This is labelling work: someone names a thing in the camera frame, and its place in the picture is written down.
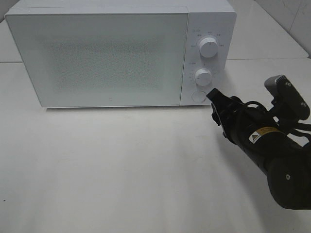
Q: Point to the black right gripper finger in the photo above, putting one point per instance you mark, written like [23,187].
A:
[216,114]
[218,98]

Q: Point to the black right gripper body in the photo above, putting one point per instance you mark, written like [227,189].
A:
[247,123]

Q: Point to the round white door button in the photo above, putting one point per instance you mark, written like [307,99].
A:
[199,96]

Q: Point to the white timer knob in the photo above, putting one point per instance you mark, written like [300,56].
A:
[203,77]

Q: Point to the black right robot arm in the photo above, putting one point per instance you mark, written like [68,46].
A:
[286,164]

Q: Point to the upper white power knob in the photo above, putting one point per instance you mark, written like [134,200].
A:
[208,46]

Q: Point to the white microwave oven body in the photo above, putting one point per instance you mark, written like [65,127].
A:
[205,17]

